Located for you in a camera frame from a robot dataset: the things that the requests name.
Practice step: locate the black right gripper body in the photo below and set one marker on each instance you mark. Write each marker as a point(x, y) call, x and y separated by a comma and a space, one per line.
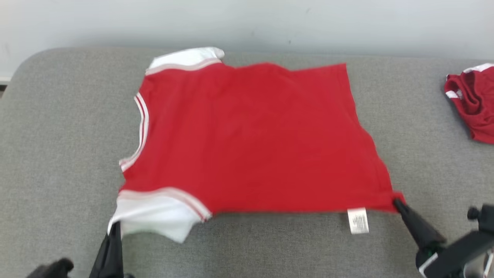
point(426, 255)

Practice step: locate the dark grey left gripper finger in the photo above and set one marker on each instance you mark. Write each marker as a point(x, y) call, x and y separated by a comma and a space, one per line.
point(110, 258)

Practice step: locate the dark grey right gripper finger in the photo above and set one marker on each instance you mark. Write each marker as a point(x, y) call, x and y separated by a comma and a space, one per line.
point(420, 231)

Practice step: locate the red jersey white trim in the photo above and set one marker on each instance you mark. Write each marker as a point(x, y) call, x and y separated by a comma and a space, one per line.
point(478, 108)

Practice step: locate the red basketball jersey number 23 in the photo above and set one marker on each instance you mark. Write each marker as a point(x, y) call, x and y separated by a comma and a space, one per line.
point(251, 139)

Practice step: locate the white baseboard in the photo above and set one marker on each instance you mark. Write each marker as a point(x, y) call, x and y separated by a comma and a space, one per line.
point(4, 78)

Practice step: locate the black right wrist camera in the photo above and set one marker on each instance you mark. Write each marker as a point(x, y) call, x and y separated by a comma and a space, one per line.
point(459, 247)

